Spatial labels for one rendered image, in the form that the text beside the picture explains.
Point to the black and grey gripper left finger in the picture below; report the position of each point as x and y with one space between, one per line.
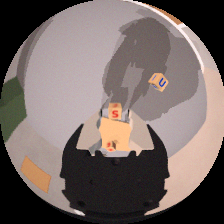
84 142

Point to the peach flat mat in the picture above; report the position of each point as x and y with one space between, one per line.
116 131

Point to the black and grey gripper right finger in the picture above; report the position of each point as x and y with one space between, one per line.
144 140

